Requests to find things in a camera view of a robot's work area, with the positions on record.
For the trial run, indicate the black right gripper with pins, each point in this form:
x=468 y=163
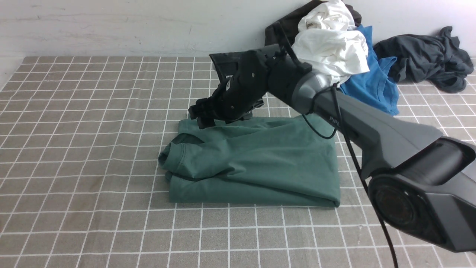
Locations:
x=237 y=96

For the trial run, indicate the green long-sleeved shirt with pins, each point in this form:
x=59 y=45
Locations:
x=261 y=161

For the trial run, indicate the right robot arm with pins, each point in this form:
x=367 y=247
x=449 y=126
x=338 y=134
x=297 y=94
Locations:
x=421 y=182

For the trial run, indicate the black garment under white shirt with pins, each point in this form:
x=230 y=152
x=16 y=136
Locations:
x=290 y=22

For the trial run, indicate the white crumpled shirt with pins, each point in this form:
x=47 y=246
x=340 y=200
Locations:
x=328 y=39

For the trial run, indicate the blue t-shirt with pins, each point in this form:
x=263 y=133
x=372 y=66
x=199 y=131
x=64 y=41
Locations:
x=374 y=87

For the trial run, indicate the grey checkered tablecloth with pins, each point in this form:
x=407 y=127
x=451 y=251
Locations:
x=81 y=186

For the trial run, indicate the dark grey crumpled garment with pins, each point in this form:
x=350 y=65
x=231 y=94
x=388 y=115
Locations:
x=437 y=59

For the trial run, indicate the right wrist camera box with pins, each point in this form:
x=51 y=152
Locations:
x=228 y=63

